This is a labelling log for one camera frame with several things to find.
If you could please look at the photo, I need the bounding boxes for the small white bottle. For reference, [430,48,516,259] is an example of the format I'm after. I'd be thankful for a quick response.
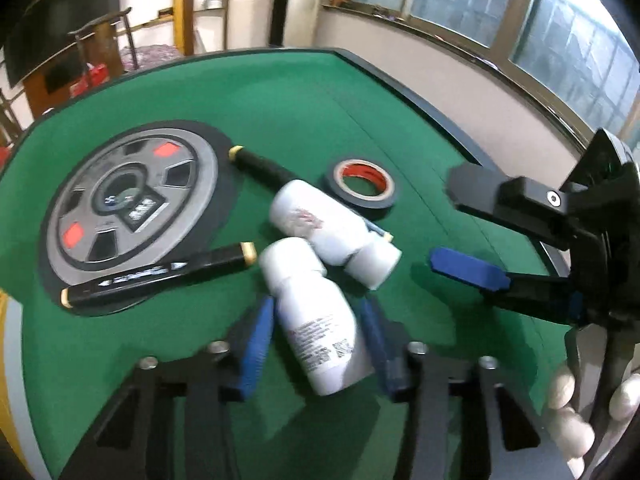
[258,237,373,396]

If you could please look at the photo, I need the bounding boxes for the gloved right hand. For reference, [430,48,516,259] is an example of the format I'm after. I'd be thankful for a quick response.
[544,362,639,479]

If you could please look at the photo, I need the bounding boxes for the black marker gold caps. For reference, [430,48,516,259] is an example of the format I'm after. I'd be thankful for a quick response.
[60,242,258,309]

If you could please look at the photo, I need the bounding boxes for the white bottle with logo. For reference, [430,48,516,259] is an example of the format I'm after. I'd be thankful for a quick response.
[269,180,401,290]

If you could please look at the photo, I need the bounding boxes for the black tape roll red core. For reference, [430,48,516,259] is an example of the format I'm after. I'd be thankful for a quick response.
[324,157,399,211]

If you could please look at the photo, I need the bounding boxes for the round grey table control panel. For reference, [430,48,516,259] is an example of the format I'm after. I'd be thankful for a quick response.
[38,120,242,304]

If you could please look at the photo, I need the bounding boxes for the yellow rimmed white tray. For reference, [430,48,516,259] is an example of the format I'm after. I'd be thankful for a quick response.
[1,292,51,479]

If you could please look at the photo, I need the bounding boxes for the dark wooden chair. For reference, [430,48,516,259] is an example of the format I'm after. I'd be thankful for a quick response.
[68,6,140,89]

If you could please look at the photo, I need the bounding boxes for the wall mounted black television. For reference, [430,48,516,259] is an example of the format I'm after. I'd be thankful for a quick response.
[3,0,119,86]

